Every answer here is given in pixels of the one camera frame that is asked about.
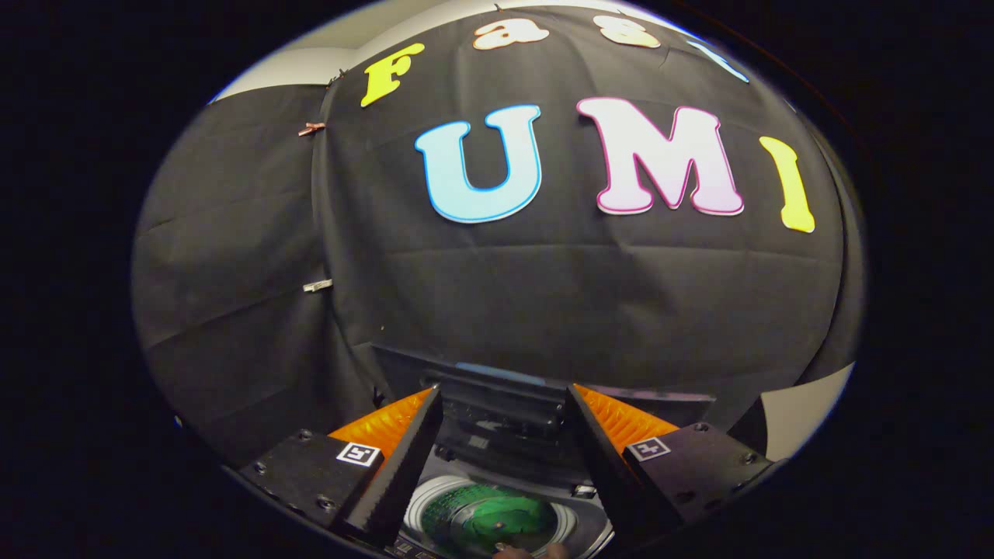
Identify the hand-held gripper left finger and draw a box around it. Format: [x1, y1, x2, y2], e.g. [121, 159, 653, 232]
[239, 384, 444, 550]

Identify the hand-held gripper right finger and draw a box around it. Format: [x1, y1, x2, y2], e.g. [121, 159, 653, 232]
[565, 383, 775, 544]

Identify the dark top-loading washing machine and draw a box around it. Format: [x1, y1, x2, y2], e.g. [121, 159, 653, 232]
[388, 446, 616, 559]

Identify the green polo shirt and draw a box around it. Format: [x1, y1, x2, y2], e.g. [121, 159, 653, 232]
[423, 481, 561, 557]

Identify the black backdrop cloth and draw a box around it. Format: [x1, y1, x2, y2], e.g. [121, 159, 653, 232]
[132, 4, 864, 467]

